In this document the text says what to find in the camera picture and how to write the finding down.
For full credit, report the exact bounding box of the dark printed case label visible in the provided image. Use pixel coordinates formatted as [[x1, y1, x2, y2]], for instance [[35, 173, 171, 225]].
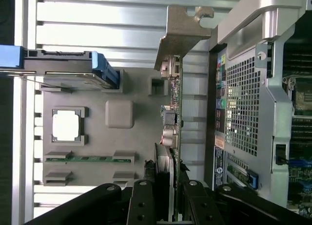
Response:
[[214, 147, 225, 190]]

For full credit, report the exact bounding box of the blue slot retainer clip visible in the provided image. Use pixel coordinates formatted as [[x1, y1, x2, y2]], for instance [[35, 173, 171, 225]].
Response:
[[246, 169, 259, 189]]

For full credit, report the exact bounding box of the green RAM stick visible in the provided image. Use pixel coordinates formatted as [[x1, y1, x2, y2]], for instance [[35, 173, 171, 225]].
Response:
[[45, 155, 135, 162]]

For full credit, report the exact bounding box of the orange case sticker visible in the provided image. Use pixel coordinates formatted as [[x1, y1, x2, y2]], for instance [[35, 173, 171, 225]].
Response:
[[214, 134, 225, 150]]

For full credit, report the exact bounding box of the grey parts rack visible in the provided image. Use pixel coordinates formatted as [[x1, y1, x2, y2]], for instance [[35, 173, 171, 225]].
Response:
[[35, 68, 173, 188]]

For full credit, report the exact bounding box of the green motherboard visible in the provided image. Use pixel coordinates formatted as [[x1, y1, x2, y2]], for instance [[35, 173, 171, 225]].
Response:
[[282, 38, 312, 212]]

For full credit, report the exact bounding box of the silver CPU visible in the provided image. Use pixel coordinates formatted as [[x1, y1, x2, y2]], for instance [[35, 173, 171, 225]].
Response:
[[52, 110, 81, 141]]

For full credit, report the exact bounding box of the grey open PC case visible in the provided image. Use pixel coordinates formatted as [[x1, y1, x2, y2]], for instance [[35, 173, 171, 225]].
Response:
[[208, 0, 312, 225]]

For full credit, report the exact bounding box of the hard disk in blue caddy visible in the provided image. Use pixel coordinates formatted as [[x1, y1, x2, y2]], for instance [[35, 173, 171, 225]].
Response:
[[0, 44, 121, 91]]

